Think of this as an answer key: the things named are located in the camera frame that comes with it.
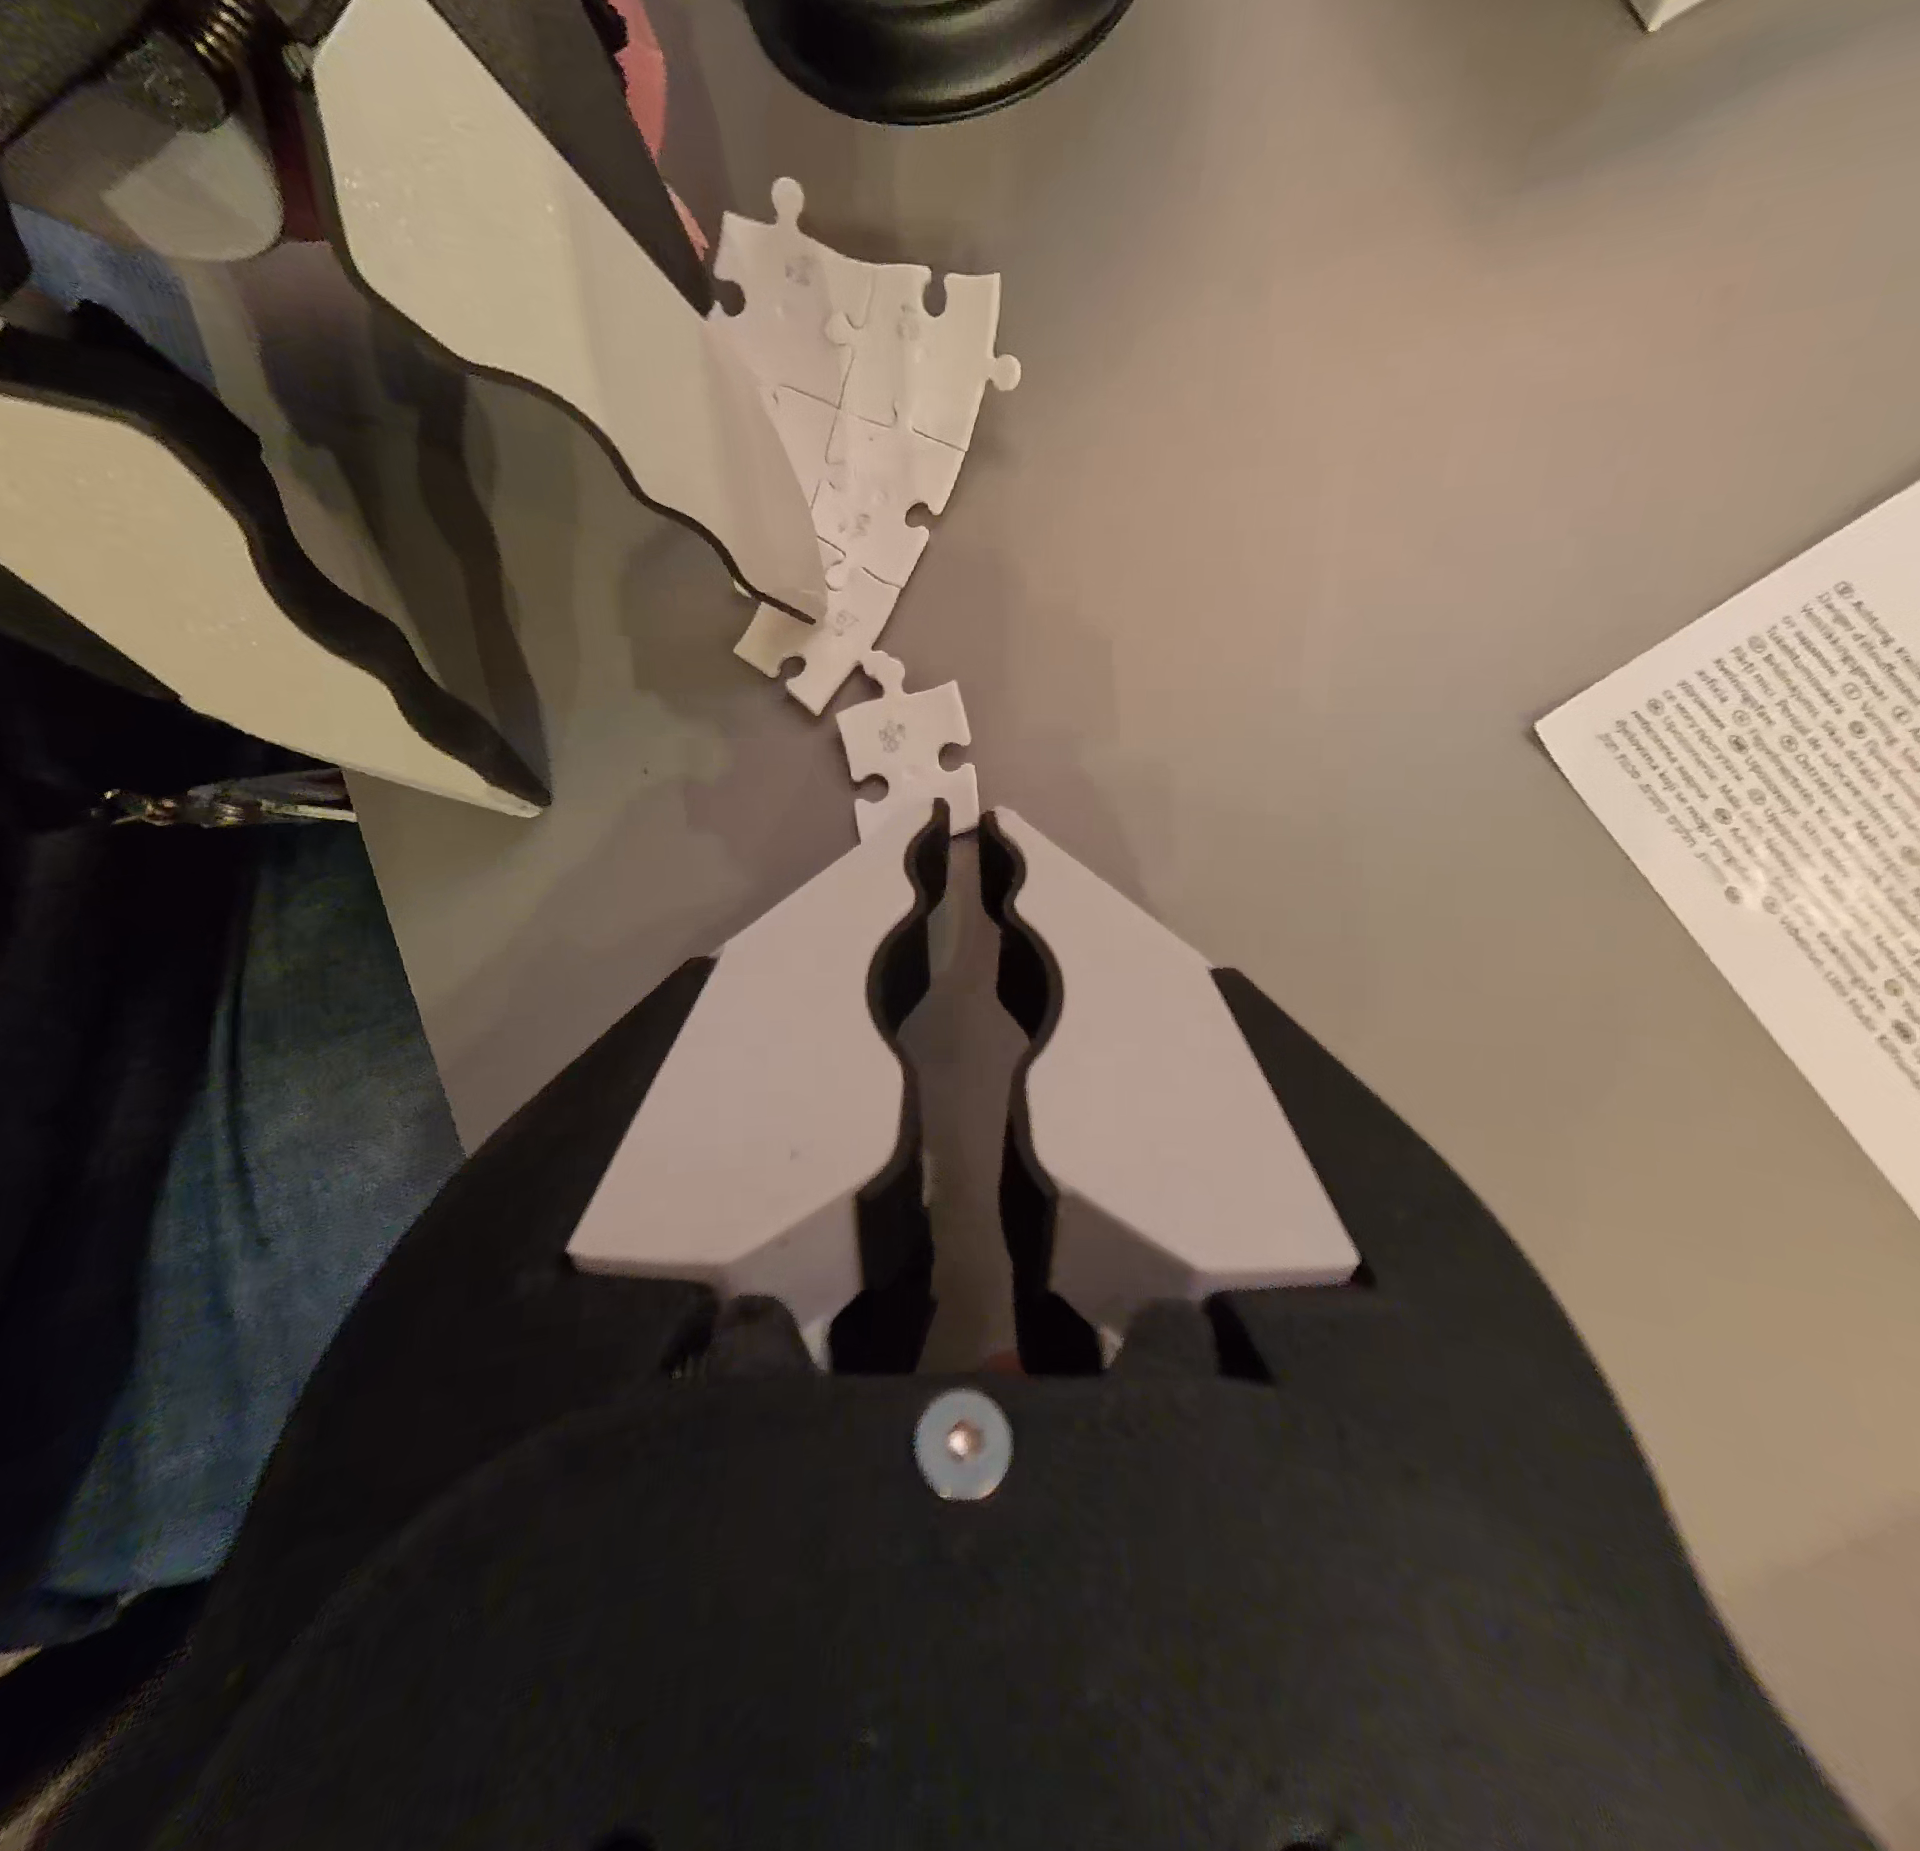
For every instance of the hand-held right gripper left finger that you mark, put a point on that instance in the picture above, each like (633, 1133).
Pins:
(751, 1117)

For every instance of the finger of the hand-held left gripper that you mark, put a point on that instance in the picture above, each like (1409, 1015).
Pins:
(135, 531)
(510, 261)

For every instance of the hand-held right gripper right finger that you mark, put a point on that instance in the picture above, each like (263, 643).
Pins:
(1185, 1133)

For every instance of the white puzzle piece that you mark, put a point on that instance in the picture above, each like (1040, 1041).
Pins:
(908, 749)

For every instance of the joined white puzzle pieces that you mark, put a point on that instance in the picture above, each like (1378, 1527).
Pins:
(884, 427)

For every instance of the black ball stand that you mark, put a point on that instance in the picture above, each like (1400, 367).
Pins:
(841, 37)

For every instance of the person's left hand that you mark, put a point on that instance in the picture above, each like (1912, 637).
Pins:
(649, 135)

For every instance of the person's leg in blue jeans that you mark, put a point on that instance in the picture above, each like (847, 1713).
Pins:
(300, 1207)

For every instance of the white instruction sheet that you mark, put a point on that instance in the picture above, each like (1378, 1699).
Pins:
(1770, 833)

